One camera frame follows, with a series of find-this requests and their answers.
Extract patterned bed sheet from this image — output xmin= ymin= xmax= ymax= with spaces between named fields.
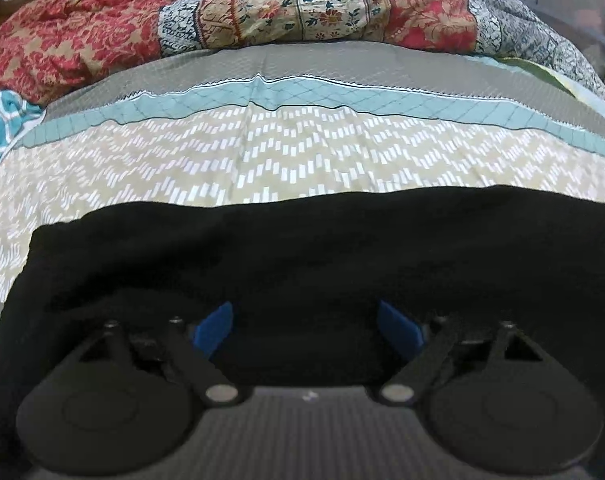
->
xmin=0 ymin=41 xmax=605 ymax=315

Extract red floral patchwork quilt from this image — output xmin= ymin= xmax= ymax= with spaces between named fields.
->
xmin=0 ymin=0 xmax=605 ymax=106

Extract teal white lattice pillow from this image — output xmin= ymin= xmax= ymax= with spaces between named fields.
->
xmin=0 ymin=90 xmax=45 ymax=161

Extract black pants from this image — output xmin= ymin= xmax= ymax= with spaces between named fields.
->
xmin=0 ymin=186 xmax=605 ymax=479

